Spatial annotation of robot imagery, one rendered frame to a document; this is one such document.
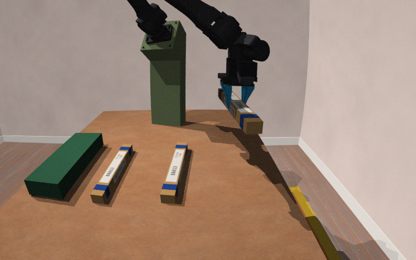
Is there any tan box with white label and blue bands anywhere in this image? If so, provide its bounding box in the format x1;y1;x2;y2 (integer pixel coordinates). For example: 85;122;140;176
160;142;188;204

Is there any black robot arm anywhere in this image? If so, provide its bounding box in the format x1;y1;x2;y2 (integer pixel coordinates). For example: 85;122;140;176
127;0;270;85

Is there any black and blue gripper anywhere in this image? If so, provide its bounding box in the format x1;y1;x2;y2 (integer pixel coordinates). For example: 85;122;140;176
218;73;254;109

